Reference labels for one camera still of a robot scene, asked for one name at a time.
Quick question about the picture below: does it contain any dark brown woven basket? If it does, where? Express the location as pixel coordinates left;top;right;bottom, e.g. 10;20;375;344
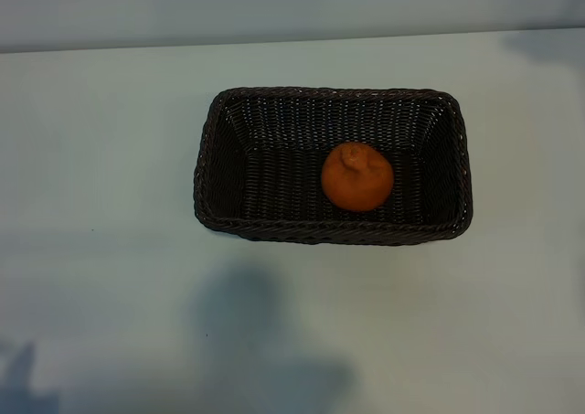
193;86;474;247

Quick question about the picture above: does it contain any orange fruit with knob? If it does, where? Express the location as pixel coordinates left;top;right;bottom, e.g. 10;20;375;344
320;142;396;213

